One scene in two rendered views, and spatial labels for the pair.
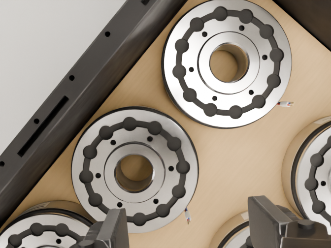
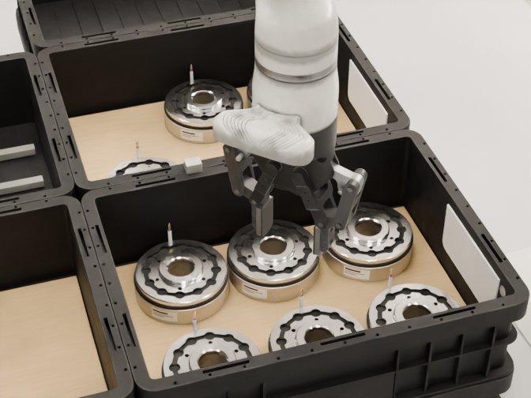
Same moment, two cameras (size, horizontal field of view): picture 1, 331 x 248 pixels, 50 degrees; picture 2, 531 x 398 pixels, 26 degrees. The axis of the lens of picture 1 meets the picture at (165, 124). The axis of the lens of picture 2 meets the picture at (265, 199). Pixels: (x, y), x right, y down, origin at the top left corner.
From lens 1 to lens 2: 0.97 m
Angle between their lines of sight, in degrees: 46
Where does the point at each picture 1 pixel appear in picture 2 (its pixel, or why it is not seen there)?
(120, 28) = (269, 357)
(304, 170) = (209, 290)
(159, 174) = (303, 328)
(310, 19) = not seen: hidden behind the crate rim
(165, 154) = (291, 339)
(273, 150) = (216, 323)
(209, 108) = (243, 349)
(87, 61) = (298, 352)
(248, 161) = (238, 325)
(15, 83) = not seen: outside the picture
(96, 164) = not seen: hidden behind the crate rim
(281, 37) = (167, 359)
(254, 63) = (197, 352)
